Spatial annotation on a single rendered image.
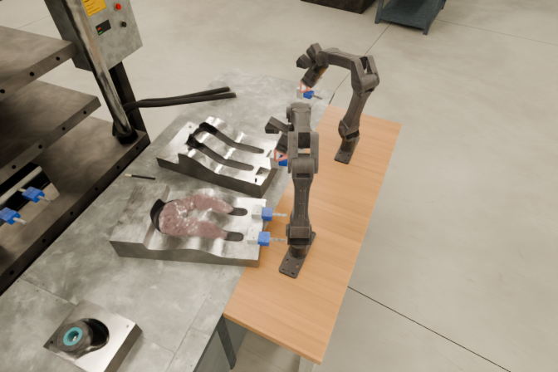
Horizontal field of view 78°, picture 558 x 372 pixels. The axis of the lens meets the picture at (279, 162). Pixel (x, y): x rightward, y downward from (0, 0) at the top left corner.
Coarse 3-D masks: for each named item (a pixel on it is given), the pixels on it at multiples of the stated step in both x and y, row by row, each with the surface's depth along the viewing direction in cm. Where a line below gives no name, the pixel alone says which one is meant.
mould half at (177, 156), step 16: (192, 128) 162; (224, 128) 154; (176, 144) 154; (208, 144) 145; (224, 144) 149; (256, 144) 151; (272, 144) 150; (160, 160) 149; (176, 160) 147; (192, 160) 140; (208, 160) 142; (240, 160) 144; (256, 160) 143; (192, 176) 148; (208, 176) 143; (224, 176) 139; (240, 176) 137; (256, 176) 137; (272, 176) 147; (240, 192) 142; (256, 192) 138
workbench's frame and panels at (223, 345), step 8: (328, 104) 188; (224, 320) 131; (216, 328) 107; (224, 328) 134; (232, 328) 146; (240, 328) 159; (216, 336) 127; (224, 336) 137; (232, 336) 150; (240, 336) 164; (208, 344) 104; (216, 344) 130; (224, 344) 140; (232, 344) 154; (240, 344) 168; (208, 352) 124; (216, 352) 133; (224, 352) 144; (232, 352) 157; (200, 360) 101; (208, 360) 126; (216, 360) 136; (224, 360) 148; (232, 360) 162; (200, 368) 120; (208, 368) 129; (216, 368) 139; (224, 368) 152; (232, 368) 166
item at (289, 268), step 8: (312, 232) 129; (312, 240) 126; (288, 248) 123; (296, 248) 116; (304, 248) 117; (288, 256) 122; (296, 256) 120; (304, 256) 121; (288, 264) 119; (296, 264) 119; (280, 272) 118; (288, 272) 117; (296, 272) 117
